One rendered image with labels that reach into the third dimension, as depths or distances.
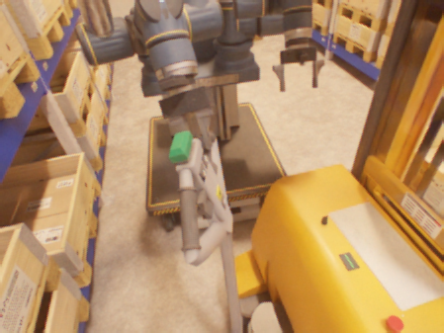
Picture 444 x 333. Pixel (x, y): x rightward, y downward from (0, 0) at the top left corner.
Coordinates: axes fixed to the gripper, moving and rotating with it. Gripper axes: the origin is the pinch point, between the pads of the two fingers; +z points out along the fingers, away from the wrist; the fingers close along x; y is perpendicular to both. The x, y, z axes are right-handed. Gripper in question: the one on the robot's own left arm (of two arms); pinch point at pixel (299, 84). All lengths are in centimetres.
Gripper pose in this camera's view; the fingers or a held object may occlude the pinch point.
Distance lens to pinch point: 125.0
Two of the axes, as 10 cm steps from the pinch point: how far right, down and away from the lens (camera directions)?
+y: 1.2, 2.8, -9.5
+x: 9.9, -1.3, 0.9
